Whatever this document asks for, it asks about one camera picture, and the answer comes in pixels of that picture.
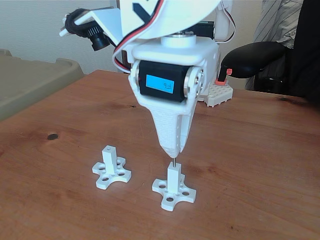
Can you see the small metal screw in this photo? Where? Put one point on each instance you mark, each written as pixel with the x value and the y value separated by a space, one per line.
pixel 174 160

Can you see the orange and black clamp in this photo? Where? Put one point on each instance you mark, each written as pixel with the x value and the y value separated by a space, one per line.
pixel 221 82

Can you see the black office chair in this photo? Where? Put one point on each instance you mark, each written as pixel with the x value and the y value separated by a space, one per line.
pixel 252 58

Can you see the beige plastic container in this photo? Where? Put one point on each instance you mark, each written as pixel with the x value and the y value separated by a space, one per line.
pixel 30 82

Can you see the white perforated base plate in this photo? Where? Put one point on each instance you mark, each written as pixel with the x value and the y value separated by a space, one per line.
pixel 220 96

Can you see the dark brown wooden post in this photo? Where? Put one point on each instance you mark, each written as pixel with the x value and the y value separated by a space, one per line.
pixel 126 58

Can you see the white cross-base post stand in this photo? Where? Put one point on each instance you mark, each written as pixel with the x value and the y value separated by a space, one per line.
pixel 173 177
pixel 110 160

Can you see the white camera bracket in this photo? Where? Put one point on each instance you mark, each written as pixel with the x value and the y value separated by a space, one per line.
pixel 107 21

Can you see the small black camera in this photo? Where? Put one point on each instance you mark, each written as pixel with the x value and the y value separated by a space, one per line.
pixel 98 41

